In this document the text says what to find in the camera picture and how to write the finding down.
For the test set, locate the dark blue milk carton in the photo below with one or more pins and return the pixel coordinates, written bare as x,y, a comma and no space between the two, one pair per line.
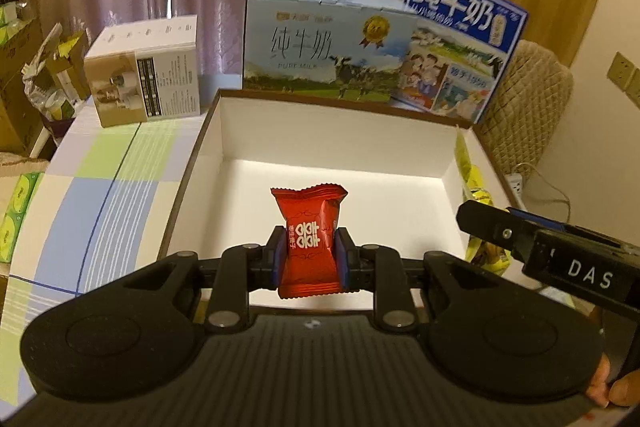
457,55

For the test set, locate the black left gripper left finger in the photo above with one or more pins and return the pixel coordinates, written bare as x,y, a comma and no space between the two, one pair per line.
239,271

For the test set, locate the wall socket panel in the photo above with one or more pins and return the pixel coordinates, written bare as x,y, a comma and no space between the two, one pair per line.
626,77

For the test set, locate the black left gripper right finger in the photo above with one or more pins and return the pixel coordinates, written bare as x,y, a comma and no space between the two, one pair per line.
379,270

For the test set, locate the checkered table cloth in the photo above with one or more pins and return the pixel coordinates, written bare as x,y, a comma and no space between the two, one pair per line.
98,212

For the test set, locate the white power strip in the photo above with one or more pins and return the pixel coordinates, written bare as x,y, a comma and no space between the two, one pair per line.
515,181

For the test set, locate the red candy packet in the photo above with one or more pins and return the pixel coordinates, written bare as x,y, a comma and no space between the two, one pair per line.
311,217

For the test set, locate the light blue milk carton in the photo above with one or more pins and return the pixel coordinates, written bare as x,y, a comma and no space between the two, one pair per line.
344,49

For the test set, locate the cardboard boxes pile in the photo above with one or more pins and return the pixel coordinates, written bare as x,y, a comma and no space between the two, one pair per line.
43,82

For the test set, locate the beige quilted chair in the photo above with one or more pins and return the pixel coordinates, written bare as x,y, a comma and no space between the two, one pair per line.
526,108

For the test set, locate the white beige product box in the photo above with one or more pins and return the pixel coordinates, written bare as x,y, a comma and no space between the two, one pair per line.
145,71

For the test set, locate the person's right hand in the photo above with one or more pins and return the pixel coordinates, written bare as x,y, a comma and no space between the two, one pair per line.
625,392

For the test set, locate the brown white storage box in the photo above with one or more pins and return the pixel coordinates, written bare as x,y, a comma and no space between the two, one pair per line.
397,167

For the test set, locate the yellow snack packet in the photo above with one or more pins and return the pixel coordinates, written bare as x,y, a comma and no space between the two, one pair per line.
473,213

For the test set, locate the green tissue packs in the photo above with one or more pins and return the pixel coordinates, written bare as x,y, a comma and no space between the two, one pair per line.
15,212

